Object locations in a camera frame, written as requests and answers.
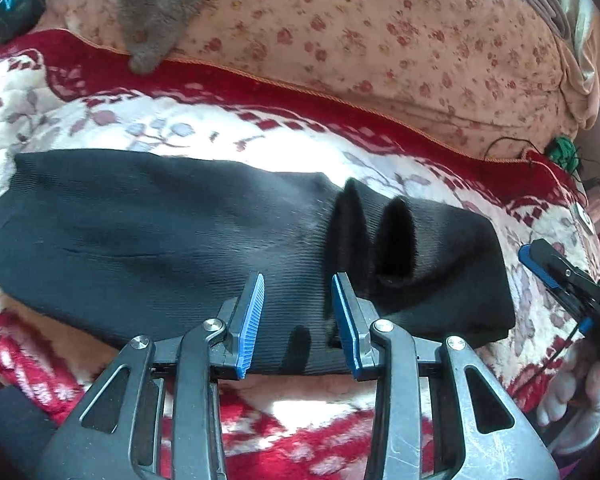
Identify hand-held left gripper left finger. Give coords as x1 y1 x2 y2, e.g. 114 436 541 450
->
37 271 266 480

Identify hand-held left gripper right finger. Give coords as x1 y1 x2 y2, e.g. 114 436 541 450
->
331 273 561 480

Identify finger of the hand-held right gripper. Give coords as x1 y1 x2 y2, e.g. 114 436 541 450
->
519 239 592 311

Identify black knit pants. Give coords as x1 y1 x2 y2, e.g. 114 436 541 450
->
0 149 518 377

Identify person's right hand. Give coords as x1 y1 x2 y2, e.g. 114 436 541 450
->
536 342 600 456

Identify white round device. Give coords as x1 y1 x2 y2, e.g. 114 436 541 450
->
575 205 597 236

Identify green yarn bundle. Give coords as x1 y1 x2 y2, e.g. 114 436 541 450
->
547 135 578 173

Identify beige cloth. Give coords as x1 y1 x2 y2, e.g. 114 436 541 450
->
495 0 600 131

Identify red white floral fleece blanket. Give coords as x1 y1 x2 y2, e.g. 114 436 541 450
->
0 27 600 480

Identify dark cloth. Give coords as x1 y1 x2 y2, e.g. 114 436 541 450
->
0 385 58 480

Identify floral beige pillow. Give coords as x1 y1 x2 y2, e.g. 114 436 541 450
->
45 0 588 161

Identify grey fuzzy cloth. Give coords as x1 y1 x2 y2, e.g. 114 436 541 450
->
117 0 248 73

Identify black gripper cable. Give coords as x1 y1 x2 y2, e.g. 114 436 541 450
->
515 322 588 393

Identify thin black cord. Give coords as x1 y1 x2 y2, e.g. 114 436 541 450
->
482 136 547 162

